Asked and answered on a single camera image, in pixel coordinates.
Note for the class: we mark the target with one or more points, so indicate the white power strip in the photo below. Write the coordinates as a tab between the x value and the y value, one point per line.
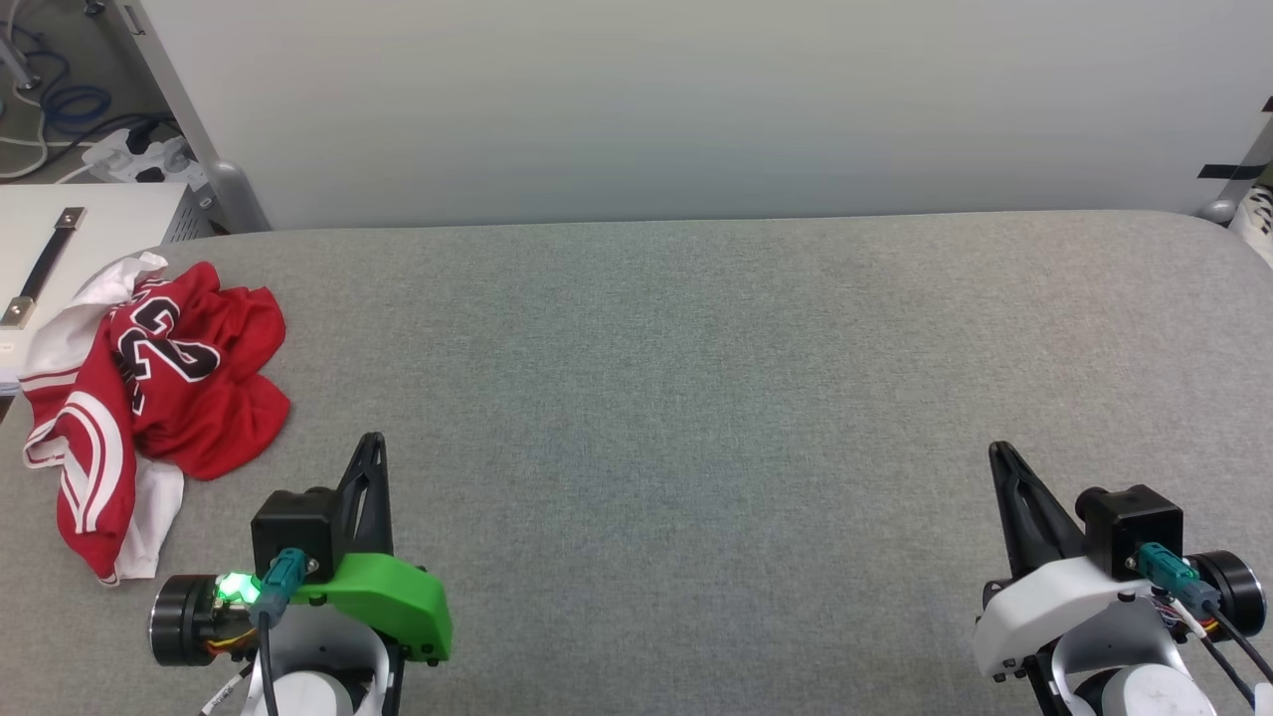
139	159

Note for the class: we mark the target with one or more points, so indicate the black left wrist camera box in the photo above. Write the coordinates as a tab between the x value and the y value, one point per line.
293	527

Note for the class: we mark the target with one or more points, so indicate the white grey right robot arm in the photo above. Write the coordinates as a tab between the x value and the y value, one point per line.
1144	691

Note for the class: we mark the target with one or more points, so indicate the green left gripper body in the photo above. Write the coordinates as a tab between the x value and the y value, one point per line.
398	597

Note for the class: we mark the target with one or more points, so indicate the white equipment case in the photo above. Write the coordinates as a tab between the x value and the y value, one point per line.
109	224

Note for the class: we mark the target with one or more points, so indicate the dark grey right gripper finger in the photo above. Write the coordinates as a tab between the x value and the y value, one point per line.
1034	527

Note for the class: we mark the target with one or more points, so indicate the black tape strip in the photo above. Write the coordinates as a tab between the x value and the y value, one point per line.
1233	170

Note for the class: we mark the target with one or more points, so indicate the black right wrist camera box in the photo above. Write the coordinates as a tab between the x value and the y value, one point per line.
1134	527

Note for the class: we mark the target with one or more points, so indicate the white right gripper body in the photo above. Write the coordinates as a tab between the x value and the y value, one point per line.
1044	602

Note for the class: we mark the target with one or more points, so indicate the white partition panel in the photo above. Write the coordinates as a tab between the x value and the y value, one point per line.
696	99

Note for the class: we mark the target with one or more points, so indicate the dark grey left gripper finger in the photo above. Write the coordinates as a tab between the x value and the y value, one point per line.
378	537

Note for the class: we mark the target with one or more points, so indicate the thin grey metal tube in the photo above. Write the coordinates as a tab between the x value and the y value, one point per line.
20	70

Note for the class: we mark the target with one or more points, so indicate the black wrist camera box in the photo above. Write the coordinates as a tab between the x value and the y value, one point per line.
1134	527
293	527

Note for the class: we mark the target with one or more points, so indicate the red and white basketball jersey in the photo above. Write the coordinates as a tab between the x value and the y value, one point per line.
214	418

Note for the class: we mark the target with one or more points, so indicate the white paper label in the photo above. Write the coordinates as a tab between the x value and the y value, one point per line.
224	696

